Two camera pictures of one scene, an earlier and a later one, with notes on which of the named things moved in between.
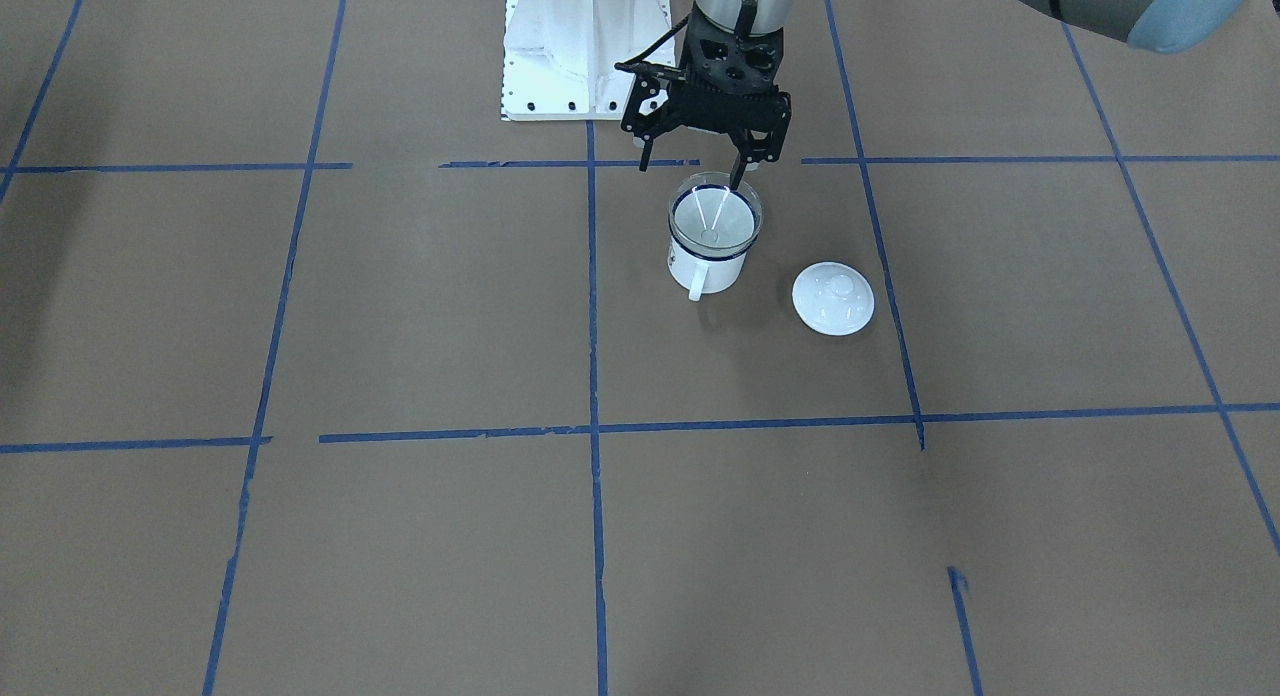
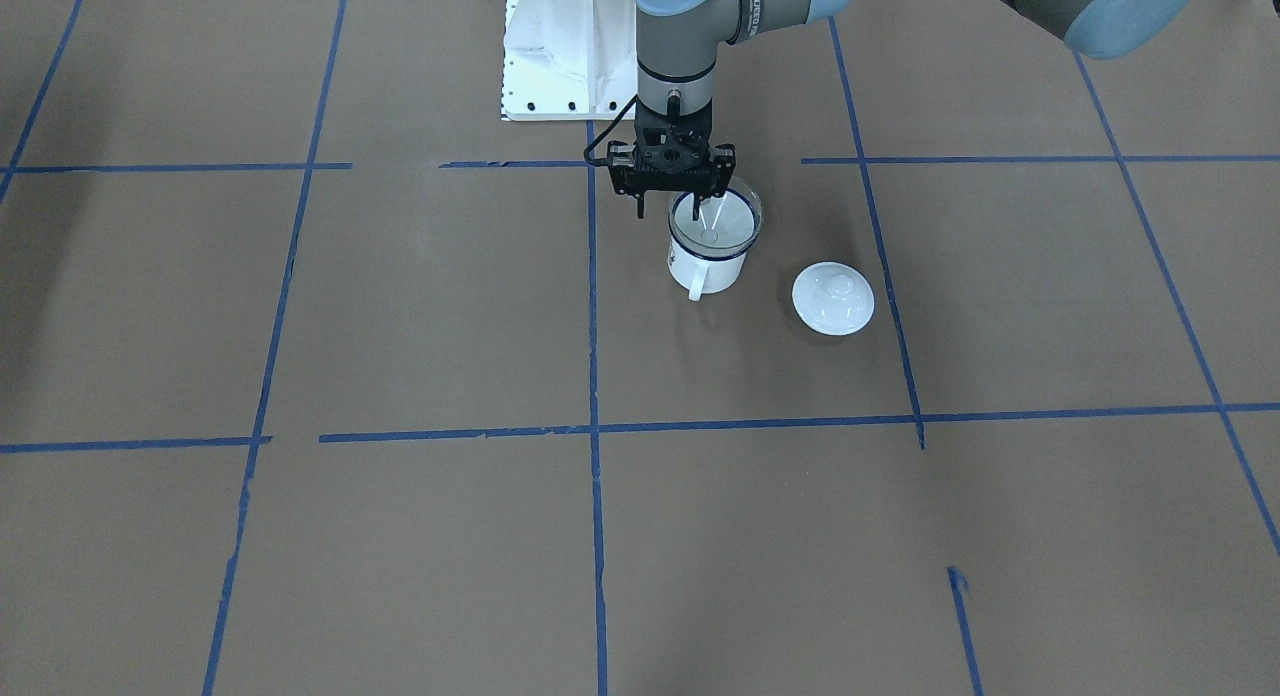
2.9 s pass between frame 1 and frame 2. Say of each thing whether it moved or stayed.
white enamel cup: stayed
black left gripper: moved
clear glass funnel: stayed
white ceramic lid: stayed
